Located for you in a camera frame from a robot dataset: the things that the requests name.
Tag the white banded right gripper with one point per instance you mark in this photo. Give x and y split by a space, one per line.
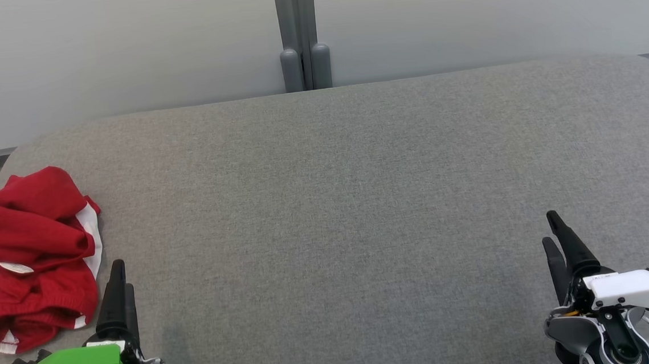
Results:
635 289

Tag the red white sports jersey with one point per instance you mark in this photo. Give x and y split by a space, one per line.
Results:
30 219

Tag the grey partition post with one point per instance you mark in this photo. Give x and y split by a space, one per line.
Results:
303 35

